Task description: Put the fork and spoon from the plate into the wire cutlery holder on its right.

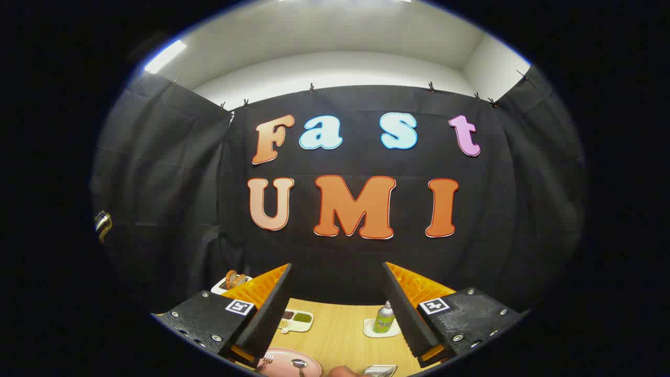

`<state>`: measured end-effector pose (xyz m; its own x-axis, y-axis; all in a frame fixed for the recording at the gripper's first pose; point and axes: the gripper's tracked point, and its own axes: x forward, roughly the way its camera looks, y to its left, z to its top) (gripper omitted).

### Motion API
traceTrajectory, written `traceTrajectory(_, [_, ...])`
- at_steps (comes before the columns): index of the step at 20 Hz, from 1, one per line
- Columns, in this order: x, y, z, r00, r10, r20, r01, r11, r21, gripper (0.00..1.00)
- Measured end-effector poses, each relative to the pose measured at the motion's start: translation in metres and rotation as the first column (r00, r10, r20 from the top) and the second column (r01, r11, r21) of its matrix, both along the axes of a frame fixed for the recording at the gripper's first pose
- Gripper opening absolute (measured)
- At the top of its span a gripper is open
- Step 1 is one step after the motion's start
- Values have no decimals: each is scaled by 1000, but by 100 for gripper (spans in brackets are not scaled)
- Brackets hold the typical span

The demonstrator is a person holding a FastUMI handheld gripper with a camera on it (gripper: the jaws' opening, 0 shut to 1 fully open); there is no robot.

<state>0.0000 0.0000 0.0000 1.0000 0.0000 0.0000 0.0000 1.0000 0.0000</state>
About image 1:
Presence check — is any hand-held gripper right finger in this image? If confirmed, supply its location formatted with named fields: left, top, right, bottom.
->
left=382, top=262, right=529, bottom=368

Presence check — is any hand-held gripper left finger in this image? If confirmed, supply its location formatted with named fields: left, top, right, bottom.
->
left=152, top=263, right=293, bottom=367

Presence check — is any green soda bottle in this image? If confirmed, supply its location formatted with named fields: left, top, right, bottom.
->
left=373, top=301, right=396, bottom=334

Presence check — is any white divided bean tray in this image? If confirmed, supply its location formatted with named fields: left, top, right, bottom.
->
left=279, top=309, right=315, bottom=334

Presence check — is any white square coaster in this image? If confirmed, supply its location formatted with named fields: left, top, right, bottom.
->
left=363, top=318, right=402, bottom=339

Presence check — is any pink round plate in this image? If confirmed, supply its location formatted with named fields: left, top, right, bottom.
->
left=256, top=348, right=322, bottom=377

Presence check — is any cream white toaster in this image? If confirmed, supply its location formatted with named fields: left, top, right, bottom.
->
left=211, top=275, right=253, bottom=295

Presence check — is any small gold white object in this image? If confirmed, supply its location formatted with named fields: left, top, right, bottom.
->
left=94, top=210, right=113, bottom=243

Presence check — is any row of black cloth clips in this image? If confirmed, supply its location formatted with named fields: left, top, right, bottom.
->
left=170, top=70, right=529, bottom=112

